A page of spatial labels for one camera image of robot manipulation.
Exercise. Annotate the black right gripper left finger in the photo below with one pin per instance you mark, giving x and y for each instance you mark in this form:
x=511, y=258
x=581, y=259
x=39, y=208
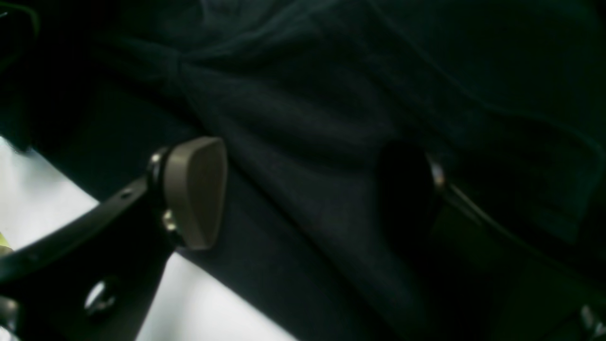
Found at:
x=95, y=279

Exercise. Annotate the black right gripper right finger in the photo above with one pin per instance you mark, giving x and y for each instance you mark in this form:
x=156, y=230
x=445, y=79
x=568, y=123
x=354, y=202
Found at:
x=487, y=281

